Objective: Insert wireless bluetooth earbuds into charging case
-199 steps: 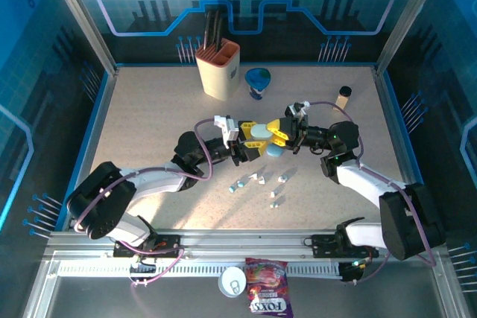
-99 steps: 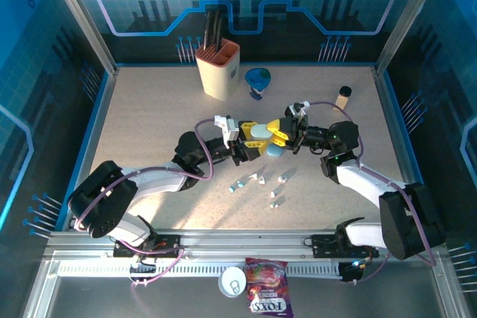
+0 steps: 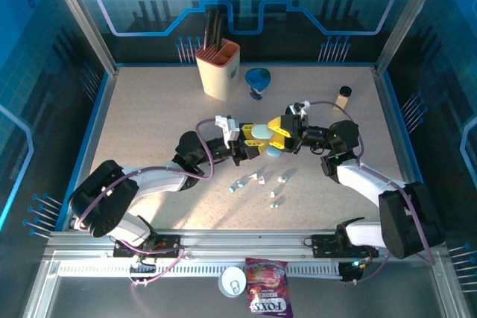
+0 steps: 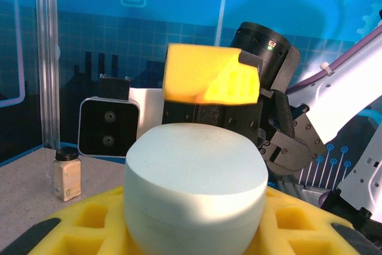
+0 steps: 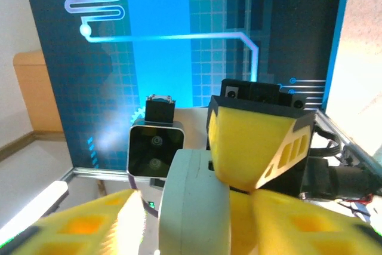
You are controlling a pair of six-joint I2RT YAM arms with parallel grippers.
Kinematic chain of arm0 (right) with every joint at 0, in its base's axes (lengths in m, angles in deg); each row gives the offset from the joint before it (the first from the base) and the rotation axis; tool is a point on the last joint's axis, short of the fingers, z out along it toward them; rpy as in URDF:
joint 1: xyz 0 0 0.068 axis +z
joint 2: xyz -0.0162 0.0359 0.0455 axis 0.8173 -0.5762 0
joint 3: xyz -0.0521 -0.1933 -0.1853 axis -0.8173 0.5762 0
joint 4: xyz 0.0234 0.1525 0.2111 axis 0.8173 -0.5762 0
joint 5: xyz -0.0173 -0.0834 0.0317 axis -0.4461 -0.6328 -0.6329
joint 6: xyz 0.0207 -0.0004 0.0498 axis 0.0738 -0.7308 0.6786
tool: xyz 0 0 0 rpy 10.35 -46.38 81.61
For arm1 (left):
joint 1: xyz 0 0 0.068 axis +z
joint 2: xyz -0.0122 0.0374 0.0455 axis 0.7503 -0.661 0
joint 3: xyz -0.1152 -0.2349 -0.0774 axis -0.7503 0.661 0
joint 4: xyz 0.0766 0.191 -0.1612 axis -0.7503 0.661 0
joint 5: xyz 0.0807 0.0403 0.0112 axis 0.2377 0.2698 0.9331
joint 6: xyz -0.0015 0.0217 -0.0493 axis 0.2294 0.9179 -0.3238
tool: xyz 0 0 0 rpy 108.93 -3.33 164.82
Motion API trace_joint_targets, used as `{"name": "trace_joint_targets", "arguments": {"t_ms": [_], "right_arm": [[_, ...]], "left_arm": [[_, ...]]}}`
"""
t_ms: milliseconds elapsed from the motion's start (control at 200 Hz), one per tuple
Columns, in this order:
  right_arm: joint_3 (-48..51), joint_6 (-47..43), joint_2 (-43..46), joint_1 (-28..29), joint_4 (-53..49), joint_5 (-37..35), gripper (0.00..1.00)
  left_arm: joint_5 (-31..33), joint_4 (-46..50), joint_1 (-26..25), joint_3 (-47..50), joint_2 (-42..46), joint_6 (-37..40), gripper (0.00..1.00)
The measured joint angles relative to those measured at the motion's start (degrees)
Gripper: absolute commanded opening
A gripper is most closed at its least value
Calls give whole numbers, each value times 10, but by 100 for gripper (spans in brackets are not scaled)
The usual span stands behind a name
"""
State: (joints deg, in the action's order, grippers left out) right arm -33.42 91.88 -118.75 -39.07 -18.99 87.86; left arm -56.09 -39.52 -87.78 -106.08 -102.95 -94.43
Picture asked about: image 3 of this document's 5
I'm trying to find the blue globe print cup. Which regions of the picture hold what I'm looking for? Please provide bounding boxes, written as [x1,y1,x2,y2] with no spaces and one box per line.
[244,67,272,101]

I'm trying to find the small bottle black cap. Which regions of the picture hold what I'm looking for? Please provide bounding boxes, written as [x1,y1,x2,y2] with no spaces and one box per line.
[332,86,353,112]

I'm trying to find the beige knife block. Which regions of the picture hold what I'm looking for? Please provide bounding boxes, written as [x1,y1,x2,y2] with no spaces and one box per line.
[195,38,241,102]

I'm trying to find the white tin can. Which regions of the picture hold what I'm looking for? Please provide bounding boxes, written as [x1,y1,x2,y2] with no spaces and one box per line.
[218,265,247,299]

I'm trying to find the purple candy bag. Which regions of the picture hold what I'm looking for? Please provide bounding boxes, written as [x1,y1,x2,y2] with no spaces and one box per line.
[244,257,294,318]

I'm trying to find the black electronics box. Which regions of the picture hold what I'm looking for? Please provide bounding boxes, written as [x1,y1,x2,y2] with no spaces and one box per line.
[338,260,368,284]

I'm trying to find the aluminium side rail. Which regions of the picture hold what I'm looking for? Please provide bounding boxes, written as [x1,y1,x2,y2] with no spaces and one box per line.
[61,67,120,232]
[373,67,428,232]

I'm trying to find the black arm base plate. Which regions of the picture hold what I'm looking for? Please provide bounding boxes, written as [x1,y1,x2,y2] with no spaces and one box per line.
[113,234,184,259]
[311,234,380,259]

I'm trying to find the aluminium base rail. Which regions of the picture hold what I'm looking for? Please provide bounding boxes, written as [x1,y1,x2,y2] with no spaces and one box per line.
[42,229,450,259]

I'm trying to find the white slotted cable tray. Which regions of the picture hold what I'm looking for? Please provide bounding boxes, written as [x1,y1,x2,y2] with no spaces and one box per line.
[57,260,346,279]

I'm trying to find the aluminium frame post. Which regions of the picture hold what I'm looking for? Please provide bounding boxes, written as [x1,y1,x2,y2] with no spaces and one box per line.
[40,0,121,76]
[373,0,450,75]

